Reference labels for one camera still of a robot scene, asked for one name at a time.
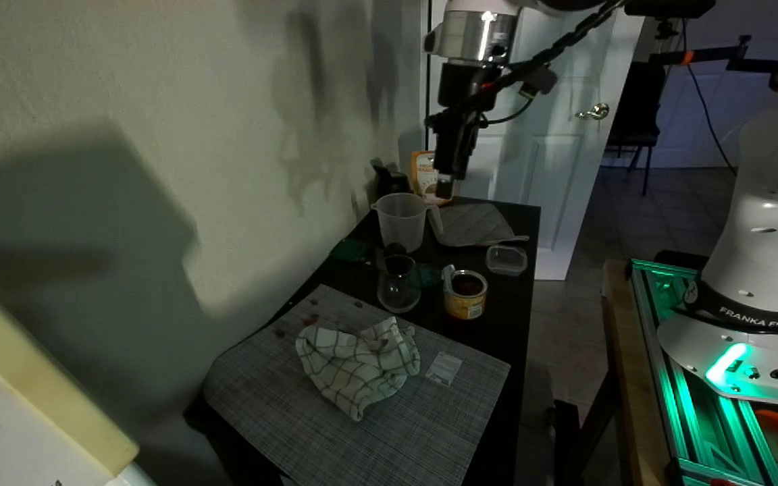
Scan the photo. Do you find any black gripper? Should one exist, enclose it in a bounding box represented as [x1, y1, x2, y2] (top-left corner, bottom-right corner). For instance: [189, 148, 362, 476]
[429, 56, 505, 203]

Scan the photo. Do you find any beige foam board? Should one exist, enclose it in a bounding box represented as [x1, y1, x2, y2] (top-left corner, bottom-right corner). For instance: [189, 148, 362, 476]
[0, 264, 143, 478]

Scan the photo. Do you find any clear drinking glass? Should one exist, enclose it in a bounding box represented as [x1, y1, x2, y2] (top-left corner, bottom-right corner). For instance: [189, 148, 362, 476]
[375, 251, 425, 316]

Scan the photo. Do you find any white door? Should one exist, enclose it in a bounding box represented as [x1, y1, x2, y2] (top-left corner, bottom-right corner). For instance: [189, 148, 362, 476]
[425, 0, 649, 283]

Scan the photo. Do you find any white green checkered cloth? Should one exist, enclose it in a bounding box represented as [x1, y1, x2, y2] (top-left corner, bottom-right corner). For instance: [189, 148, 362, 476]
[291, 312, 427, 423]

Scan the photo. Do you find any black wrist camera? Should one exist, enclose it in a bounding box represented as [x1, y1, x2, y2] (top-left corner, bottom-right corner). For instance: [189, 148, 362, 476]
[520, 65, 562, 96]

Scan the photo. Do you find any orange white carton box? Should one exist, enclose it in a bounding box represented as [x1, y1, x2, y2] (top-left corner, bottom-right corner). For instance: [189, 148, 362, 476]
[409, 148, 455, 203]

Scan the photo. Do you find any small white paper packet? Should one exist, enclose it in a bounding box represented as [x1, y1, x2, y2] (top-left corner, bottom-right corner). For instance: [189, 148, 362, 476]
[422, 351, 466, 389]

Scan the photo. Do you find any black side table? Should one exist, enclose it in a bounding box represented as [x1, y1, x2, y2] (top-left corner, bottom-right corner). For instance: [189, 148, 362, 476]
[183, 192, 543, 486]

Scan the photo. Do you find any black boom stand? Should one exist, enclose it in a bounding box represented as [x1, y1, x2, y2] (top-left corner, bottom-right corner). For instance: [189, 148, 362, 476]
[649, 33, 778, 96]

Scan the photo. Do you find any white board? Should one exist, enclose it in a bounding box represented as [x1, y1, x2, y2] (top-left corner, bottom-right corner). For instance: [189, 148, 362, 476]
[0, 335, 154, 486]

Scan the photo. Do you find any braided black cable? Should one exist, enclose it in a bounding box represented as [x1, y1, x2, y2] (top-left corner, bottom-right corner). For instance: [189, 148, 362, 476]
[494, 0, 626, 85]

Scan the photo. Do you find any dark chair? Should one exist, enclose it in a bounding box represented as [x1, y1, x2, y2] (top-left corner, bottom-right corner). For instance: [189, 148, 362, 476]
[605, 56, 667, 200]

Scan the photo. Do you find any brass door handle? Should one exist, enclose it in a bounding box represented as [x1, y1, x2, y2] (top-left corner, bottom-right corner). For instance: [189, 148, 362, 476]
[574, 100, 613, 123]

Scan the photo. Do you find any clear plastic measuring cup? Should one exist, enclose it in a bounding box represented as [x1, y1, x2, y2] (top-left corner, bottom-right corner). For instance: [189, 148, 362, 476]
[370, 188, 433, 256]

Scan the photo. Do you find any grey woven placemat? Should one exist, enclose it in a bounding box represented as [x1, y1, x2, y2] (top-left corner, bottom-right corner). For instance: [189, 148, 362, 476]
[201, 281, 513, 486]

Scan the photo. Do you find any yellow open tin can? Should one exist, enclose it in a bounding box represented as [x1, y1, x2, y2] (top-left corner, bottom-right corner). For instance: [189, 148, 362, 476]
[441, 261, 493, 323]

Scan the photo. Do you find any green lit aluminium frame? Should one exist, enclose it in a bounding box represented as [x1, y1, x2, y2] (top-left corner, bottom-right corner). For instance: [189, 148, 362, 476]
[629, 256, 778, 486]

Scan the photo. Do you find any thin black hanging cable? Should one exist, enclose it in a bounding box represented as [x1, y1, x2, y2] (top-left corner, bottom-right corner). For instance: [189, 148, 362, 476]
[678, 15, 740, 175]

